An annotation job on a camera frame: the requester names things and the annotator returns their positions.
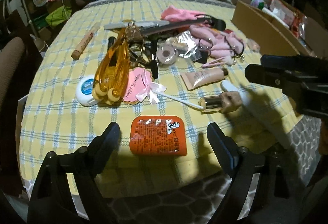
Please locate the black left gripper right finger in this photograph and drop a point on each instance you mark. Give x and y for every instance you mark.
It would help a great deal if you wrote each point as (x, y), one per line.
(272, 202)

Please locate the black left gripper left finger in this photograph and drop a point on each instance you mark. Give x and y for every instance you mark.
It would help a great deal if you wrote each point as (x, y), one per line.
(51, 200)

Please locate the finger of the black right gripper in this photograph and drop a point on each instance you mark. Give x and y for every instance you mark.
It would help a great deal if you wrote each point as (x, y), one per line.
(308, 65)
(308, 92)

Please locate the beige foundation bottle gold cap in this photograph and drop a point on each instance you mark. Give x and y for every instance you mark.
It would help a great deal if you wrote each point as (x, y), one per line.
(226, 102)

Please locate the pale pink bunny socks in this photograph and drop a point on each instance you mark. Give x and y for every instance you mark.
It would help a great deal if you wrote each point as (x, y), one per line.
(222, 48)

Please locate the black nail file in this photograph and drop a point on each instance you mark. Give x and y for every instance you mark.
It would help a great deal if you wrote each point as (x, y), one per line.
(174, 26)

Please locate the beige cosmetic tube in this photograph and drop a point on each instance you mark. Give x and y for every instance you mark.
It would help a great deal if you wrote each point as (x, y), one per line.
(194, 80)

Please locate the pink fabric cloth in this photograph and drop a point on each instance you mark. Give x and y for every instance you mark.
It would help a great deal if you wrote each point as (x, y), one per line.
(173, 14)

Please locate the gold metal hair claw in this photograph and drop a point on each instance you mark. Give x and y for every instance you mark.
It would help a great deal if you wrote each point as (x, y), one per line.
(135, 43)

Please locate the cardboard box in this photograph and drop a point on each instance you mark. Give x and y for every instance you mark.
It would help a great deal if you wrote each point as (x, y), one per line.
(275, 39)

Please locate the orange KFC sauce packet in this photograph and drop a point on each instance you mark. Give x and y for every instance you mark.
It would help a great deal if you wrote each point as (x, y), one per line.
(158, 136)

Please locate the tan cork-like stick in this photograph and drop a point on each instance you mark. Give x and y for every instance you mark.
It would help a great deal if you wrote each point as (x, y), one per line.
(85, 41)

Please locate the round powder puff packet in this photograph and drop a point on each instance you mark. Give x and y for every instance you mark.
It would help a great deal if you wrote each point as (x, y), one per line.
(167, 54)

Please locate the yellow plaid table mat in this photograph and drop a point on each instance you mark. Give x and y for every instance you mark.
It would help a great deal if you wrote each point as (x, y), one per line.
(54, 120)

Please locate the grey metal nail file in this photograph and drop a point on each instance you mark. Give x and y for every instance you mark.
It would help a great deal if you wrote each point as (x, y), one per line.
(143, 24)

